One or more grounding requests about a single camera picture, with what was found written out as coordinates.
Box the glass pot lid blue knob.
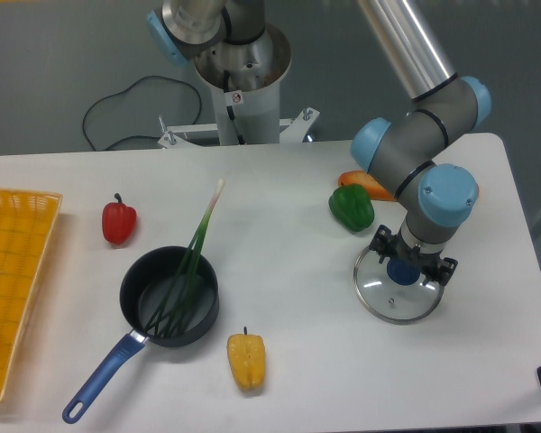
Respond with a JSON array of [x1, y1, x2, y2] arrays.
[[353, 248, 445, 325]]

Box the yellow bell pepper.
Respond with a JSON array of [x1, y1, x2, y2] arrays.
[[226, 327, 266, 392]]

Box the red bell pepper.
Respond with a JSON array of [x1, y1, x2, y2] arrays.
[[101, 193, 137, 245]]

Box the orange baguette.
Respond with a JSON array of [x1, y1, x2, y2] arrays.
[[338, 170, 395, 201]]

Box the green bell pepper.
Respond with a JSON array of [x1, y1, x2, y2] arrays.
[[328, 184, 375, 233]]

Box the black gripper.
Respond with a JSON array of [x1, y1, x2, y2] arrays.
[[369, 225, 458, 286]]

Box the green scallion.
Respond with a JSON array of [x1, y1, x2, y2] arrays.
[[143, 179, 225, 337]]

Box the yellow woven basket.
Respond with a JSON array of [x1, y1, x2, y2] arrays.
[[0, 189, 63, 401]]

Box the black floor cable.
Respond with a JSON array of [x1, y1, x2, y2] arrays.
[[81, 75, 203, 152]]

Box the black saucepan blue handle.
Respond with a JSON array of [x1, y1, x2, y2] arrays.
[[62, 246, 220, 424]]

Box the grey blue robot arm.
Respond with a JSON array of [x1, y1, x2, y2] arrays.
[[146, 1, 491, 285]]

